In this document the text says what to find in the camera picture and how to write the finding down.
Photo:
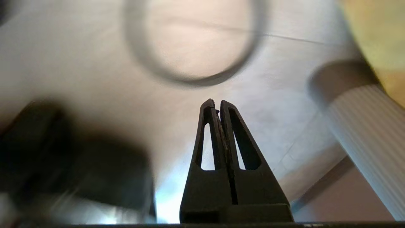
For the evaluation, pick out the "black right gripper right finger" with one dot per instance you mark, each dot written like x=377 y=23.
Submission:
x=253 y=186

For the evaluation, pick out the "black trash bin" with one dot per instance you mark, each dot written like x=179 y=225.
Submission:
x=79 y=164

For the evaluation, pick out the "grey ribbed bin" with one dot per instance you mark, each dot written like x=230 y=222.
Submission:
x=370 y=133

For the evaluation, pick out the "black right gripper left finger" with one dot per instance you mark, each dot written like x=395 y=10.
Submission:
x=205 y=196

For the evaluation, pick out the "yellow fabric tote bag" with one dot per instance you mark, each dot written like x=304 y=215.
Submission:
x=379 y=38

